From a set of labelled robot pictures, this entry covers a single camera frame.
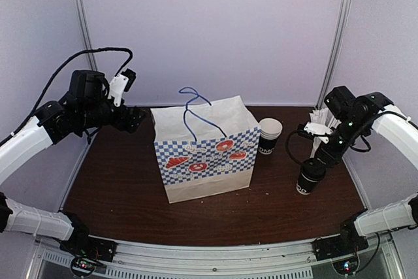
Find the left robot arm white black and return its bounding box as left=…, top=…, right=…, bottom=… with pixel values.
left=1, top=69, right=146, bottom=255

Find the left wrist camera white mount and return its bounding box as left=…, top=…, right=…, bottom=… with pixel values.
left=107, top=69, right=137, bottom=107

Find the single black paper coffee cup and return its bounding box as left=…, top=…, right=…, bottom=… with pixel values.
left=296, top=167, right=321, bottom=195

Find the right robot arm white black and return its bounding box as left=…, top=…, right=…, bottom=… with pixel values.
left=314, top=86, right=417, bottom=254

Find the aluminium front rail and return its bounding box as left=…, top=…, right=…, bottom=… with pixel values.
left=24, top=233, right=405, bottom=278

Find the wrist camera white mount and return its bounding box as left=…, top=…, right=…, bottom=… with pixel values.
left=297, top=122, right=332, bottom=144
left=107, top=69, right=137, bottom=107

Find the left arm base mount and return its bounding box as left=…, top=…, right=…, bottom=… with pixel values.
left=58, top=237, right=117, bottom=262

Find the bundle of wrapped white straws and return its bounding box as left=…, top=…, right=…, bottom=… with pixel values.
left=310, top=108, right=340, bottom=157

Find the aluminium frame post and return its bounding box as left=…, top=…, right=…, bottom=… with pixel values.
left=316, top=0, right=352, bottom=108
left=67, top=0, right=99, bottom=73

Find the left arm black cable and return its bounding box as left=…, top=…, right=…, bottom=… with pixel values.
left=0, top=47, right=135, bottom=146

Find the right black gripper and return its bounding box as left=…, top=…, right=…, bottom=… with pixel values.
left=313, top=116, right=367, bottom=169

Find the left aluminium frame post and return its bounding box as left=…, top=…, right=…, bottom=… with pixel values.
left=67, top=0, right=99, bottom=73

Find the blue checkered paper bag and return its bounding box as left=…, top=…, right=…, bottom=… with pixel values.
left=151, top=87, right=261, bottom=204

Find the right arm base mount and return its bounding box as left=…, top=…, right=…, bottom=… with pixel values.
left=312, top=235, right=369, bottom=261

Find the stack of paper coffee cups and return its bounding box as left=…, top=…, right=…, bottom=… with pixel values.
left=258, top=118, right=283, bottom=155

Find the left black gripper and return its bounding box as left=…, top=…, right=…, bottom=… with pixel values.
left=78, top=90, right=147, bottom=132

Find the black plastic cup lid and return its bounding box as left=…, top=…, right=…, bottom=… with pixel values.
left=301, top=158, right=326, bottom=181

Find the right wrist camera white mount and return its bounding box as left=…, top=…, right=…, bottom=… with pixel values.
left=297, top=122, right=332, bottom=144

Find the right aluminium frame post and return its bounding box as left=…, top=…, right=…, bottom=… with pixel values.
left=316, top=0, right=352, bottom=108

